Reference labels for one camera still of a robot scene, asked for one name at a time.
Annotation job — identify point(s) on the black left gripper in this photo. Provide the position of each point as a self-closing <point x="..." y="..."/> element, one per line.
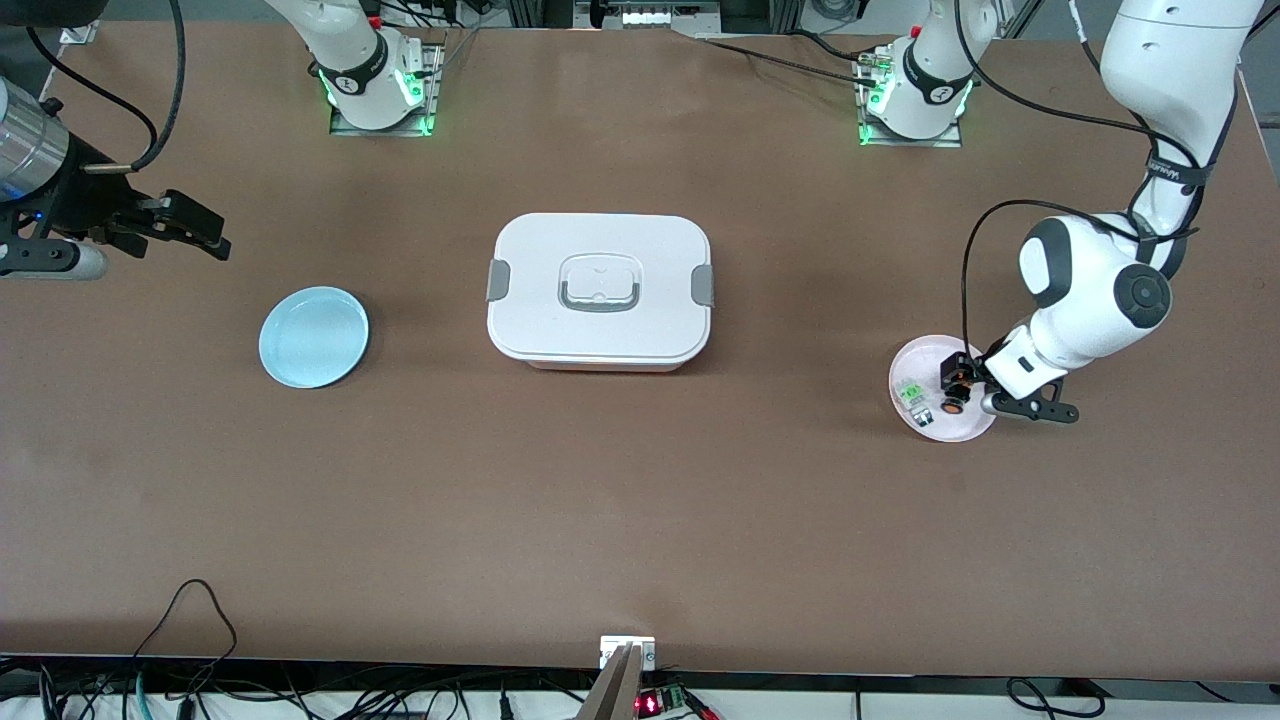
<point x="968" y="367"/>

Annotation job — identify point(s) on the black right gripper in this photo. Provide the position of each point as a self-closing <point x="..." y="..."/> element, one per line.
<point x="88" y="203"/>

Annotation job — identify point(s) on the orange and black switch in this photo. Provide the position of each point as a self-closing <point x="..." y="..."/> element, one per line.
<point x="955" y="404"/>

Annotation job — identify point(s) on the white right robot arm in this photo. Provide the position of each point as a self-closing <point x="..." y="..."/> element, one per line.
<point x="350" y="50"/>

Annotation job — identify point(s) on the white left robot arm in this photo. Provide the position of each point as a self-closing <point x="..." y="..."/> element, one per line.
<point x="1090" y="290"/>

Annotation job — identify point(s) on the white lidded lunch box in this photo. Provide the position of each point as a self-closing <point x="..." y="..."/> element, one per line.
<point x="600" y="335"/>

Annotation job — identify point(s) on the pink round plate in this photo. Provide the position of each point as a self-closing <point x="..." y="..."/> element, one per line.
<point x="960" y="430"/>

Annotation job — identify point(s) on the light blue round plate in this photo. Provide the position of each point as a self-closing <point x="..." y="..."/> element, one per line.
<point x="312" y="338"/>

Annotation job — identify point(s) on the circuit board with red display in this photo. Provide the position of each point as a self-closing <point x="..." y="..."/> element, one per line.
<point x="652" y="703"/>

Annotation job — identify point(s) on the white connector strip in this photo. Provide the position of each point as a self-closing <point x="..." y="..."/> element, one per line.
<point x="650" y="16"/>

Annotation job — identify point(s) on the grey metal pole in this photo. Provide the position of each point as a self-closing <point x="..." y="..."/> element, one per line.
<point x="615" y="695"/>

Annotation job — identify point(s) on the green switch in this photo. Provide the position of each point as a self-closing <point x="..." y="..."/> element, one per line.
<point x="913" y="396"/>

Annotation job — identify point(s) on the aluminium frame profile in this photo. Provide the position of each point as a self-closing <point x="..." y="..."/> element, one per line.
<point x="80" y="30"/>

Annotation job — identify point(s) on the small metal table bracket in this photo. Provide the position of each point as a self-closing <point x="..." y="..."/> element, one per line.
<point x="612" y="650"/>

